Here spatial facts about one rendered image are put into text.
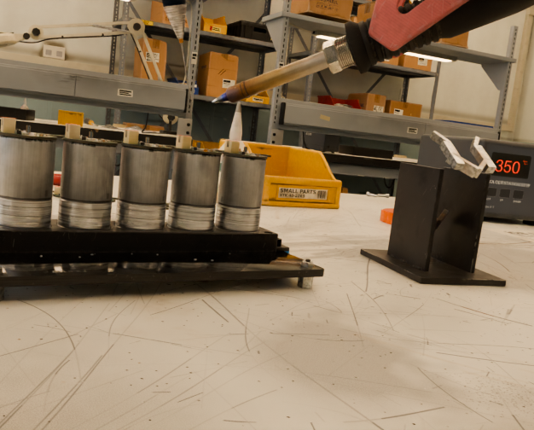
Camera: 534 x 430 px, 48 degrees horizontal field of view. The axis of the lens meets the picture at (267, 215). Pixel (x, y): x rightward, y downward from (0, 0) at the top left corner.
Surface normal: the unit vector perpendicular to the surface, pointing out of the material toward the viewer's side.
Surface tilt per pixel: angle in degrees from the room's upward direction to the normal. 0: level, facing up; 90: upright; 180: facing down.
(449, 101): 90
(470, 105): 90
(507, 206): 90
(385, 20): 98
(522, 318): 0
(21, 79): 90
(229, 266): 0
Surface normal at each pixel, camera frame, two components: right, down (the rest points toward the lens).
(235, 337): 0.11, -0.98
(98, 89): 0.39, 0.17
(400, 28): -0.33, 0.24
